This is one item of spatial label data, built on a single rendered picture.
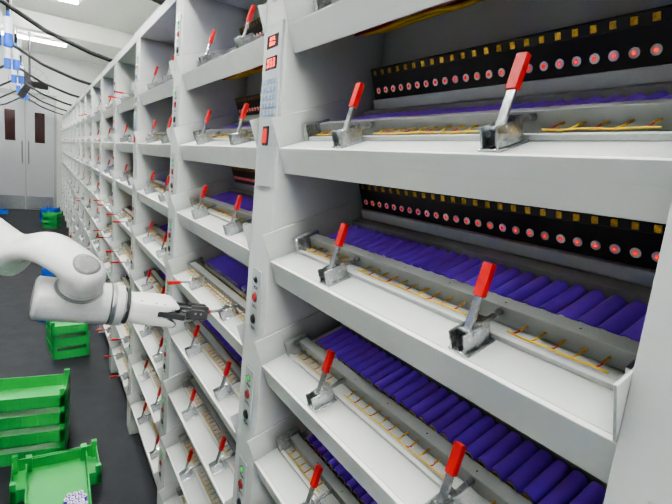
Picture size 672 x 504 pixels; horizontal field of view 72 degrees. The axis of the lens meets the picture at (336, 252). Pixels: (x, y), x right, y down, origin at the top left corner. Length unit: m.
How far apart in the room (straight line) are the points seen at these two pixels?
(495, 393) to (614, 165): 0.22
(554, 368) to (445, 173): 0.21
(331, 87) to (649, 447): 0.70
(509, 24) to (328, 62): 0.31
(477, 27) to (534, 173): 0.40
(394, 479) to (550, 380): 0.26
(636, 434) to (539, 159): 0.22
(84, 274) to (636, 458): 0.84
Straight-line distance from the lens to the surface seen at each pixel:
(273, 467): 0.97
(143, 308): 1.02
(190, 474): 1.63
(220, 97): 1.53
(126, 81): 2.90
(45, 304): 1.00
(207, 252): 1.54
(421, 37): 0.87
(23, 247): 1.00
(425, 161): 0.51
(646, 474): 0.41
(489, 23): 0.77
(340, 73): 0.89
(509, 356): 0.48
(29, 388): 2.52
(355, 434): 0.70
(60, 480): 2.21
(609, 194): 0.40
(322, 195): 0.87
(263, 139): 0.86
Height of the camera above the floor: 1.32
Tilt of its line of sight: 10 degrees down
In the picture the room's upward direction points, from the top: 6 degrees clockwise
